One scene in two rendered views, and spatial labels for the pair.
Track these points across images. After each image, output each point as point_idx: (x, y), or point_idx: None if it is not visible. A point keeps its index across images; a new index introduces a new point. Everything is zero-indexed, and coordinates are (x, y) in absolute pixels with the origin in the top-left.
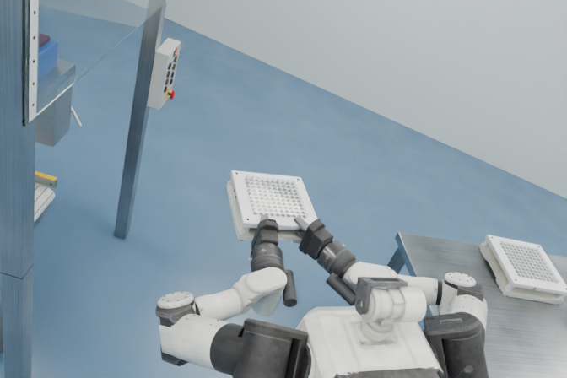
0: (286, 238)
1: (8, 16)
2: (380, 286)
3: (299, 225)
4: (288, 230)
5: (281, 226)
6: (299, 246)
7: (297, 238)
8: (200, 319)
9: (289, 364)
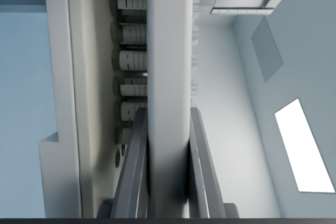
0: (73, 90)
1: None
2: None
3: (193, 140)
4: (108, 103)
5: (181, 17)
6: (20, 221)
7: (83, 164)
8: None
9: None
